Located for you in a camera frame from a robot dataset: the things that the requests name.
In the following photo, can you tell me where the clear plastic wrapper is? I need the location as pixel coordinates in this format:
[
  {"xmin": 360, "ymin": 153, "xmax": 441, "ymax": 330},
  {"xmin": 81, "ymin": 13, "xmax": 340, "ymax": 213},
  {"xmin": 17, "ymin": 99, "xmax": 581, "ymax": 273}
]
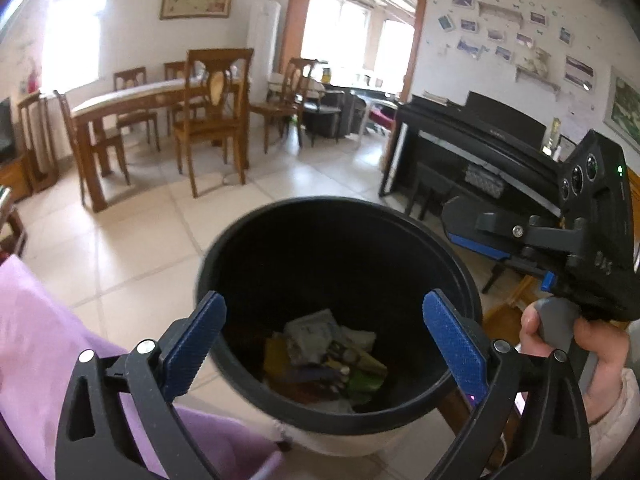
[{"xmin": 283, "ymin": 309, "xmax": 376, "ymax": 366}]

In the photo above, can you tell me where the black trash bin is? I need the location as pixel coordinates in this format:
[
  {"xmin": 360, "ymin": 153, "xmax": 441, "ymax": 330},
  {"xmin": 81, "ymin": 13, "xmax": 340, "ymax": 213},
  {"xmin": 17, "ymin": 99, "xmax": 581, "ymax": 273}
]
[{"xmin": 195, "ymin": 197, "xmax": 482, "ymax": 457}]

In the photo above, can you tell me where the right hand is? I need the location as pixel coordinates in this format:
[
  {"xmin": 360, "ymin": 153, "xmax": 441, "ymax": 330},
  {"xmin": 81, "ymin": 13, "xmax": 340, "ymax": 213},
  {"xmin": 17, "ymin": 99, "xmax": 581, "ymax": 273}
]
[{"xmin": 520, "ymin": 304, "xmax": 629, "ymax": 425}]

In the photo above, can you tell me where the purple tablecloth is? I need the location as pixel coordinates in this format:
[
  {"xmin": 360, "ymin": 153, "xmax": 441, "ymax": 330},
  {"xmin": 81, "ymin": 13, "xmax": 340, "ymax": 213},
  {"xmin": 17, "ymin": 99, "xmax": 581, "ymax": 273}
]
[{"xmin": 1, "ymin": 256, "xmax": 283, "ymax": 479}]

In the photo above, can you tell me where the black upright piano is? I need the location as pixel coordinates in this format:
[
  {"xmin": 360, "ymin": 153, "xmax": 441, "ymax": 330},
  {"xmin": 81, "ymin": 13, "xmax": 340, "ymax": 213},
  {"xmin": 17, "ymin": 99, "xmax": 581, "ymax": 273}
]
[{"xmin": 378, "ymin": 92, "xmax": 560, "ymax": 218}]

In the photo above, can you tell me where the left wooden dining chair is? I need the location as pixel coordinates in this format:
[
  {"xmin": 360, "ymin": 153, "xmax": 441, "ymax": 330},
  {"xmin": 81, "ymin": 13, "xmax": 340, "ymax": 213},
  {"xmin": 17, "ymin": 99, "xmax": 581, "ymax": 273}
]
[{"xmin": 53, "ymin": 90, "xmax": 131, "ymax": 212}]

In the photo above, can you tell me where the wooden dining chair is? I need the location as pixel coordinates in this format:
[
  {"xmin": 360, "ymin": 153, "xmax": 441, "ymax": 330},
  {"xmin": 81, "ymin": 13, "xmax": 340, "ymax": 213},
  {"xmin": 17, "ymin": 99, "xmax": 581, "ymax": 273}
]
[
  {"xmin": 53, "ymin": 90, "xmax": 131, "ymax": 212},
  {"xmin": 250, "ymin": 58, "xmax": 318, "ymax": 154},
  {"xmin": 174, "ymin": 48, "xmax": 254, "ymax": 197}
]

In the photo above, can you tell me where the black television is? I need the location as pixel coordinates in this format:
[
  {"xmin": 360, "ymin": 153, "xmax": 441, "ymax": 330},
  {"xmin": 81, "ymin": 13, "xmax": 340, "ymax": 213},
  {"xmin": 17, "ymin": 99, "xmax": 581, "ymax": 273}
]
[{"xmin": 0, "ymin": 98, "xmax": 17, "ymax": 164}]

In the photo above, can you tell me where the wooden dining table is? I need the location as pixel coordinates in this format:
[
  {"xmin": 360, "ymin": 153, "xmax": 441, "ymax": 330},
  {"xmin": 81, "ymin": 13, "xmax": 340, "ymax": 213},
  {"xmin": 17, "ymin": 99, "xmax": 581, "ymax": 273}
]
[{"xmin": 71, "ymin": 79, "xmax": 186, "ymax": 192}]

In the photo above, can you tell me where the right wooden dining chair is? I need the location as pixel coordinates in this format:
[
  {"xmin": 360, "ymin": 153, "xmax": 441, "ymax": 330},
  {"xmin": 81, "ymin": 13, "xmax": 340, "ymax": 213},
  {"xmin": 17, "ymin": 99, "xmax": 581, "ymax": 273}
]
[{"xmin": 250, "ymin": 58, "xmax": 318, "ymax": 154}]

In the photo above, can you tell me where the front wooden dining chair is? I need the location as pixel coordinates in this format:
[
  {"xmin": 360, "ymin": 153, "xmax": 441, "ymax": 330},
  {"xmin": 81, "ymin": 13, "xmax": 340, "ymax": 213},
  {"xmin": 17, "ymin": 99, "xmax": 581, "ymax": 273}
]
[{"xmin": 174, "ymin": 48, "xmax": 254, "ymax": 197}]

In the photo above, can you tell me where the white standing air conditioner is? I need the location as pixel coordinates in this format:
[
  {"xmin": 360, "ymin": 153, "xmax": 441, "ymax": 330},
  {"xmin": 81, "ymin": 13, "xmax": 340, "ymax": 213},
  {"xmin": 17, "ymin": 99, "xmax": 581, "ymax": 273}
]
[{"xmin": 247, "ymin": 0, "xmax": 281, "ymax": 80}]

